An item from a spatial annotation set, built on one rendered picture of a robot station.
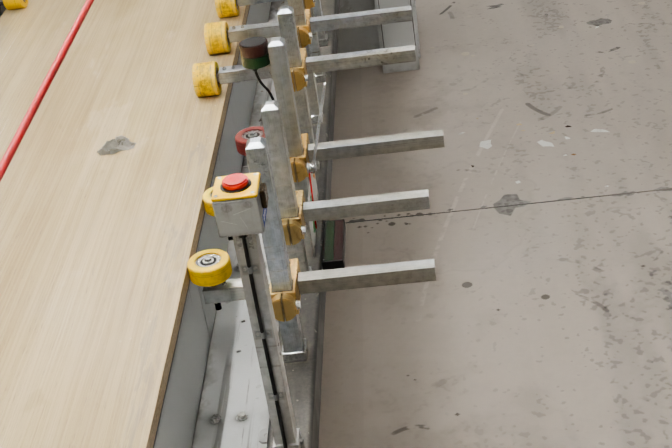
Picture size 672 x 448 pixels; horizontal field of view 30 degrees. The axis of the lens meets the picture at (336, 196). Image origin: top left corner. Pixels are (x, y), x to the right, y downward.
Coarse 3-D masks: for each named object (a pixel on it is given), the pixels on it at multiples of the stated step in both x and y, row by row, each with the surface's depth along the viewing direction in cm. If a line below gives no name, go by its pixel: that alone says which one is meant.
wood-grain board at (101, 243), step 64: (64, 0) 371; (128, 0) 363; (192, 0) 356; (0, 64) 333; (64, 64) 327; (128, 64) 321; (192, 64) 315; (0, 128) 297; (64, 128) 293; (128, 128) 288; (192, 128) 283; (0, 192) 269; (64, 192) 265; (128, 192) 261; (192, 192) 257; (0, 256) 245; (64, 256) 242; (128, 256) 238; (0, 320) 225; (64, 320) 222; (128, 320) 219; (0, 384) 208; (64, 384) 206; (128, 384) 203
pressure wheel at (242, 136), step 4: (248, 128) 278; (252, 128) 278; (256, 128) 277; (260, 128) 277; (240, 132) 277; (244, 132) 277; (248, 132) 277; (252, 132) 275; (256, 132) 276; (260, 132) 276; (236, 136) 275; (240, 136) 275; (244, 136) 275; (248, 136) 275; (252, 136) 274; (256, 136) 275; (260, 136) 274; (264, 136) 273; (236, 140) 274; (240, 140) 273; (244, 140) 273; (236, 144) 275; (240, 144) 273; (244, 144) 272; (240, 148) 274; (244, 148) 273; (240, 152) 274; (244, 152) 274
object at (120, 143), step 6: (120, 138) 281; (126, 138) 279; (108, 144) 279; (114, 144) 279; (120, 144) 278; (126, 144) 279; (132, 144) 279; (102, 150) 277; (108, 150) 278; (114, 150) 277; (120, 150) 278
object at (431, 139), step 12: (420, 132) 275; (432, 132) 274; (312, 144) 277; (324, 144) 276; (336, 144) 276; (348, 144) 275; (360, 144) 274; (372, 144) 274; (384, 144) 274; (396, 144) 274; (408, 144) 274; (420, 144) 274; (432, 144) 274; (444, 144) 274; (312, 156) 276; (324, 156) 276; (336, 156) 276; (348, 156) 276
